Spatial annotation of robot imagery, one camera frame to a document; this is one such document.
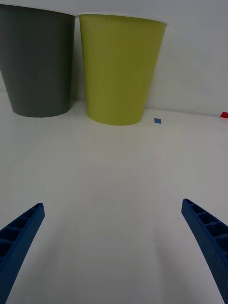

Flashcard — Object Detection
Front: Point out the grey plastic waste bin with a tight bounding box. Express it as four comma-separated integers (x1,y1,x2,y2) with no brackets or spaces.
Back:
0,4,76,118

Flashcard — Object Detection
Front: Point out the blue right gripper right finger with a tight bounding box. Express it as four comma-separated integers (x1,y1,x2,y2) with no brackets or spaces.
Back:
181,198,228,304

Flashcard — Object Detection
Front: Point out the yellow-green plastic waste bin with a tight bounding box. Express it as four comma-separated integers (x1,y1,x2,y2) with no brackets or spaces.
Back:
78,13,168,126

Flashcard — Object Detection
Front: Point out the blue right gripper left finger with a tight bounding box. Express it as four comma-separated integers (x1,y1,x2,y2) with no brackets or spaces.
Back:
0,202,46,304

